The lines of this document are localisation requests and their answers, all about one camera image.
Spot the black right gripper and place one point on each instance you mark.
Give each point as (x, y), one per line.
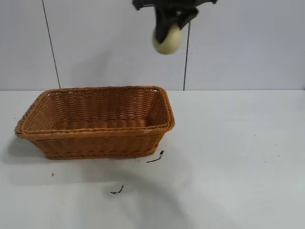
(176, 3)

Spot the pale yellow egg yolk pastry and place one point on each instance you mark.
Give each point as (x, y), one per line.
(170, 43)

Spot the brown woven wicker basket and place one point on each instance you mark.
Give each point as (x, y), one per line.
(95, 140)

